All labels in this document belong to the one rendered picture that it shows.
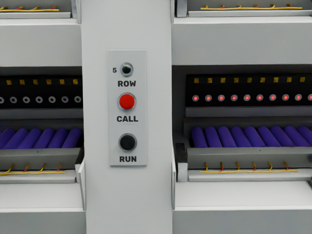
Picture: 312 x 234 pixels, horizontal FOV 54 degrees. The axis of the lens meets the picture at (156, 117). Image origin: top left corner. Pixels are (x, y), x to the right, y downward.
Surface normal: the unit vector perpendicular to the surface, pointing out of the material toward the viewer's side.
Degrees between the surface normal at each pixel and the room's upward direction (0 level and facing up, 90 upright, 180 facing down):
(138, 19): 90
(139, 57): 90
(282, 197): 20
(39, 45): 110
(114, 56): 90
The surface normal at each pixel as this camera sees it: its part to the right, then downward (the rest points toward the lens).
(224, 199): -0.01, -0.91
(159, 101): 0.00, 0.07
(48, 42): 0.00, 0.41
